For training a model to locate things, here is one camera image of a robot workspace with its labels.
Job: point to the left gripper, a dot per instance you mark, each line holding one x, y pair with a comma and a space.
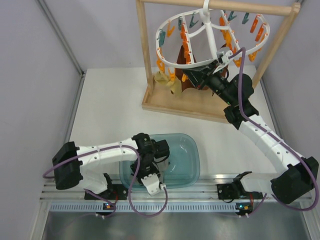
153, 170

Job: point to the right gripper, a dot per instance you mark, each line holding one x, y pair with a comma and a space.
204, 74

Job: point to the yellow sock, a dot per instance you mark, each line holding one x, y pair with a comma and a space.
176, 87
162, 79

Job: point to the white round clip hanger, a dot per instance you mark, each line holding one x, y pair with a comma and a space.
214, 24

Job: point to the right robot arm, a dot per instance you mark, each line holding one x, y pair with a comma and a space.
295, 175

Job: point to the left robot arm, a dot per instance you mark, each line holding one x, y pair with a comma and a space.
86, 167

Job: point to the wooden hanging rack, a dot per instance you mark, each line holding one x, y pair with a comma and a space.
261, 28

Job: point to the teal plastic tub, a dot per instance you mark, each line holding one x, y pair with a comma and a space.
181, 151

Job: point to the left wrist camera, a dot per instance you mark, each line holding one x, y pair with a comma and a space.
152, 184

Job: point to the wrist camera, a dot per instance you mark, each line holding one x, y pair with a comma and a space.
224, 57
152, 184

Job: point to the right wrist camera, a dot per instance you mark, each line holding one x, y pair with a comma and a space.
224, 57

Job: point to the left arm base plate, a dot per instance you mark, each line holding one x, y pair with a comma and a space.
117, 192

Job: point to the slotted cable duct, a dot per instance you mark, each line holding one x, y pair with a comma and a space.
152, 207

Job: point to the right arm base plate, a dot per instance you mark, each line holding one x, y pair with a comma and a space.
231, 191

